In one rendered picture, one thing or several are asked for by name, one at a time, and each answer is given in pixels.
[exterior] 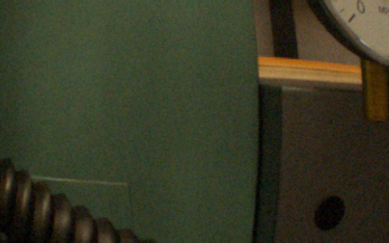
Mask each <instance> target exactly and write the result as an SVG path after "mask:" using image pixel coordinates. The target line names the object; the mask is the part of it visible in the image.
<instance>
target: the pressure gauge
mask: <svg viewBox="0 0 389 243"><path fill-rule="evenodd" d="M306 2H307V3H308V6H309V7H310V9H311V11H312V12H313V14H314V15H315V17H316V18H317V19H318V20H319V22H320V23H321V24H322V25H323V27H324V29H326V30H327V31H328V33H329V34H330V35H331V36H332V37H333V38H334V39H335V40H336V41H337V42H338V43H339V44H341V45H342V46H343V47H344V48H345V49H347V50H348V51H350V52H352V53H353V54H355V55H356V56H358V57H359V60H360V69H361V82H362V91H363V117H365V118H366V120H369V121H389V0H306Z"/></svg>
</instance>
